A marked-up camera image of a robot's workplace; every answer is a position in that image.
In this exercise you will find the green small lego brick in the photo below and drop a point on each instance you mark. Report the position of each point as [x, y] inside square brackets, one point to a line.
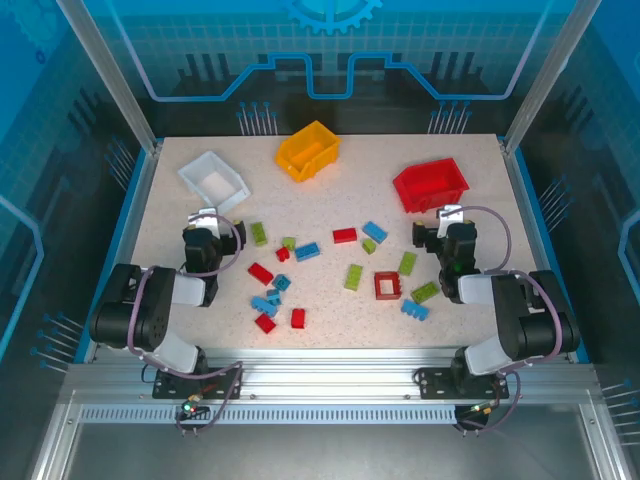
[369, 246]
[288, 243]

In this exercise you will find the green long lego brick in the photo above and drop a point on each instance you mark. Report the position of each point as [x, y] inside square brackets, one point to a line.
[258, 234]
[425, 293]
[354, 277]
[407, 263]

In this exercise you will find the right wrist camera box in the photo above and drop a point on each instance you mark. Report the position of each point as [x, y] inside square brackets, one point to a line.
[451, 212]

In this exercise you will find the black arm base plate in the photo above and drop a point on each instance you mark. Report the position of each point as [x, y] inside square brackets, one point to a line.
[227, 385]
[432, 382]

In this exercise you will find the blue table edge strip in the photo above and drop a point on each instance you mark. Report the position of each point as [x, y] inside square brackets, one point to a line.
[538, 220]

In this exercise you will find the aluminium frame post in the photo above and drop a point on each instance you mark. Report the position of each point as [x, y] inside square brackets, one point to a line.
[112, 75]
[547, 75]

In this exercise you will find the aluminium mounting rail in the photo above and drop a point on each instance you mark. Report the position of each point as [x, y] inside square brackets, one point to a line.
[330, 375]

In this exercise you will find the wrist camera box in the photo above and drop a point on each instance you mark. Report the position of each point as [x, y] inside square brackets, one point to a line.
[451, 212]
[204, 216]

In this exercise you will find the power connector with LED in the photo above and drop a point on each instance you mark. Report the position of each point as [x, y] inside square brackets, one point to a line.
[479, 410]
[190, 409]

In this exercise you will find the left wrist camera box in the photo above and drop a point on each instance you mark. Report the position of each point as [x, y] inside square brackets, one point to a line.
[204, 216]

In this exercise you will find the yellow plastic bin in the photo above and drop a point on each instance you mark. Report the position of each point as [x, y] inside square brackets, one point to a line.
[305, 150]

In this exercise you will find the white plastic bin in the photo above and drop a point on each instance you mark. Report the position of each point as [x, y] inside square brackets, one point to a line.
[215, 182]

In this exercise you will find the blue square lego brick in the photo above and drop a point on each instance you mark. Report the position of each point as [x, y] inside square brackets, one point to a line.
[278, 281]

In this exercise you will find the red plastic bin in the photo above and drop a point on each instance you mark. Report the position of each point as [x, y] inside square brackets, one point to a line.
[430, 182]

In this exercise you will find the red lego window frame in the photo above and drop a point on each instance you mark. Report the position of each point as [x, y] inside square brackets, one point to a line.
[377, 287]

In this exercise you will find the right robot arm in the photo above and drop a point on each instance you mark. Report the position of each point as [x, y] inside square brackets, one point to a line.
[477, 290]

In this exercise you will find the blue long lego brick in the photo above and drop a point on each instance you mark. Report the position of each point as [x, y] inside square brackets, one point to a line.
[261, 303]
[307, 252]
[375, 232]
[415, 309]

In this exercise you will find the blue small lego brick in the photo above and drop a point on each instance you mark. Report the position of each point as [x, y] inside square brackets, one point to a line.
[273, 296]

